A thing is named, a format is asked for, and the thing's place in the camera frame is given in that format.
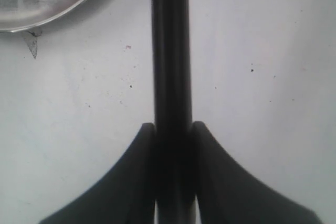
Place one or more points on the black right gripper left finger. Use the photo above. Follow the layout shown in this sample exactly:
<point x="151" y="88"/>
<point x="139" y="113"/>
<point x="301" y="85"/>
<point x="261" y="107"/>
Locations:
<point x="125" y="194"/>

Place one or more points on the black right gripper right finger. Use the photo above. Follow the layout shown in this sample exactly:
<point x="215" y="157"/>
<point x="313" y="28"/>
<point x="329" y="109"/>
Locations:
<point x="227" y="193"/>

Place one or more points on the black knife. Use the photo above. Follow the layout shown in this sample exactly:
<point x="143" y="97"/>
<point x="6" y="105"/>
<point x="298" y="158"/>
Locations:
<point x="173" y="111"/>

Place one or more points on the clear tape scrap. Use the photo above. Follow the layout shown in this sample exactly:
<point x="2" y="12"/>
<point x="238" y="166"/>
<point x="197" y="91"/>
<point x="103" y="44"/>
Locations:
<point x="31" y="39"/>

